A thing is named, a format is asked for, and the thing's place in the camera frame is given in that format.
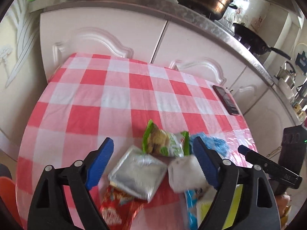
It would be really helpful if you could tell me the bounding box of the green yellow sponge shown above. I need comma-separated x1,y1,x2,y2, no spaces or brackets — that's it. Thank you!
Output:
197,184,244,230

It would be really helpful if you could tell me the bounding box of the red snack packet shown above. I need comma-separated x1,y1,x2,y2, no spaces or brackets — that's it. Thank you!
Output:
99,185,147,229

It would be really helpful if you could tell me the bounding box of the white paper wad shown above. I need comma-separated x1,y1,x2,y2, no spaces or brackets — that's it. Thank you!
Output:
168,155,209,193

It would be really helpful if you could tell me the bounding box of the person right hand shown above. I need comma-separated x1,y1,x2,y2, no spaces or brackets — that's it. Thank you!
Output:
275,194,290,218

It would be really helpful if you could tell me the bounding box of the blue patterned plastic bag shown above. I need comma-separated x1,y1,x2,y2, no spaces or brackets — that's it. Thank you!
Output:
189,132,229,158

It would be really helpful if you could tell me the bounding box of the blue cartoon wrapper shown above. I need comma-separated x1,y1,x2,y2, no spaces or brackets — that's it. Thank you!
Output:
184,188,205,230

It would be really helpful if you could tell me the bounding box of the steel kettle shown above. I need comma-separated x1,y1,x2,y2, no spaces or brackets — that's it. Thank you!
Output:
276,61,297,81

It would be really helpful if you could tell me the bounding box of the dark red smartphone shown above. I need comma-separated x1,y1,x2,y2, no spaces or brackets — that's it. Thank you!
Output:
212,85,239,115

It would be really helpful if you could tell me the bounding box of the silver foil packet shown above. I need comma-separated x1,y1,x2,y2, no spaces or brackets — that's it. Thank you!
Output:
108,145,168,202

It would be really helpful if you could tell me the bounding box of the red checkered tablecloth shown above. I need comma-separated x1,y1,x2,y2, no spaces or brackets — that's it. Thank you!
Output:
16,53,256,225

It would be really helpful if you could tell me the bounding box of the green snack packet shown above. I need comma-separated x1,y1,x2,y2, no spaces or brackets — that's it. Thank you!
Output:
142,119,190,157

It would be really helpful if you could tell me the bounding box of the black wok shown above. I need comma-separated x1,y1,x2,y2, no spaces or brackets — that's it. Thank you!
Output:
233,23,291,60

